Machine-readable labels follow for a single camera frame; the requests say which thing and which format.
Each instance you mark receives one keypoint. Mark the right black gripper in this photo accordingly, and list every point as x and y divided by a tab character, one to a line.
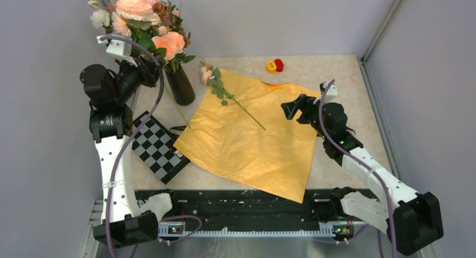
304	103

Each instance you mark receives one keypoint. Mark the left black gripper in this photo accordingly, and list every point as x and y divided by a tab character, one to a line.
147	70

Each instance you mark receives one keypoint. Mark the orange paper bouquet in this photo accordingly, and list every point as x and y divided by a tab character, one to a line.
211	76

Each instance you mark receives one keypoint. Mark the orange yellow wrapping paper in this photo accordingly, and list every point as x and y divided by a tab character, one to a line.
250	140

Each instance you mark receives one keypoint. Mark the black ribbon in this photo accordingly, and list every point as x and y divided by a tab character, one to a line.
177	130

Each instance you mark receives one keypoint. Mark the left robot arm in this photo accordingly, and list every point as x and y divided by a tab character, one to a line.
115	156

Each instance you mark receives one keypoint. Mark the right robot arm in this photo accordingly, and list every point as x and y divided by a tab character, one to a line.
390	200

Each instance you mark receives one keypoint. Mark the black tapered vase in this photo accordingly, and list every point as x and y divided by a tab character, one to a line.
181	87

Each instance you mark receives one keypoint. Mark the pink and white flower bunch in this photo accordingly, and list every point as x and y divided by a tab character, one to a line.
154	24

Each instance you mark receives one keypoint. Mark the black white checkerboard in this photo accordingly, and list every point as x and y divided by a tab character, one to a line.
154	145

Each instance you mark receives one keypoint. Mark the yellow toy flower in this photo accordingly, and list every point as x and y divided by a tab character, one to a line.
271	67

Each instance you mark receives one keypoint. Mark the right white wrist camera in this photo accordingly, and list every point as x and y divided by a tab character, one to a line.
328	92

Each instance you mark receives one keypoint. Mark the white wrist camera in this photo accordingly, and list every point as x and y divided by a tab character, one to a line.
118	46
328	92

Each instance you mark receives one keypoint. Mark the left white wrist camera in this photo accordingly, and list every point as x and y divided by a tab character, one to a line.
118	46

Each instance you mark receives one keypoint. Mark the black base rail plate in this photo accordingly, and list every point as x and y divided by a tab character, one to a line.
253	212

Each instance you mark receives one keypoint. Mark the aluminium frame rail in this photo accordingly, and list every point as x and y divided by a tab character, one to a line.
174	229

